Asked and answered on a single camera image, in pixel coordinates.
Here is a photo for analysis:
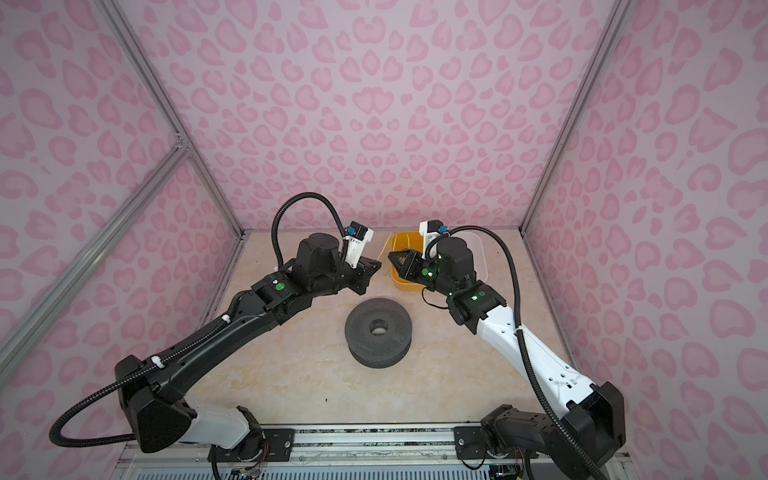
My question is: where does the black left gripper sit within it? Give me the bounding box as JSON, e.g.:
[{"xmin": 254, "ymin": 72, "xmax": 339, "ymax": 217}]
[{"xmin": 312, "ymin": 252, "xmax": 384, "ymax": 301}]

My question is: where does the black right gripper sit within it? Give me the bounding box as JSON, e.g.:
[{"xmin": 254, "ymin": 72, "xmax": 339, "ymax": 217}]
[{"xmin": 387, "ymin": 248, "xmax": 459, "ymax": 298}]

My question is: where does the dark grey cable spool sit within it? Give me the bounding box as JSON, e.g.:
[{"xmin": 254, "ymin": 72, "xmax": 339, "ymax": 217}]
[{"xmin": 344, "ymin": 298, "xmax": 413, "ymax": 369}]

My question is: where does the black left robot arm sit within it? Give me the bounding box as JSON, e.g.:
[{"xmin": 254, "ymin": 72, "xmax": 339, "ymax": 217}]
[{"xmin": 115, "ymin": 233, "xmax": 381, "ymax": 454}]

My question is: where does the yellow plastic bin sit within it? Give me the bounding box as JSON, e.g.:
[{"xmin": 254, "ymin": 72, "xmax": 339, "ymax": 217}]
[{"xmin": 387, "ymin": 231, "xmax": 438, "ymax": 291}]

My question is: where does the white plastic bin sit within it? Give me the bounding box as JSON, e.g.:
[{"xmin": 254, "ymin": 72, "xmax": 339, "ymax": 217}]
[{"xmin": 431, "ymin": 232, "xmax": 488, "ymax": 281}]

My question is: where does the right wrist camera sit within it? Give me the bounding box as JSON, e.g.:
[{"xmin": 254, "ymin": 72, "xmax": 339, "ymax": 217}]
[{"xmin": 419, "ymin": 220, "xmax": 448, "ymax": 259}]

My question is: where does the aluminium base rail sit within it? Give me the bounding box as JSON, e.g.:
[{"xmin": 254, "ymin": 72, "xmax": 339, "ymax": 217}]
[{"xmin": 111, "ymin": 423, "xmax": 564, "ymax": 479}]

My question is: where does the aluminium frame diagonal strut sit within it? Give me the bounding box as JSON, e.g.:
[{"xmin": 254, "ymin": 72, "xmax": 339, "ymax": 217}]
[{"xmin": 1, "ymin": 140, "xmax": 189, "ymax": 385}]

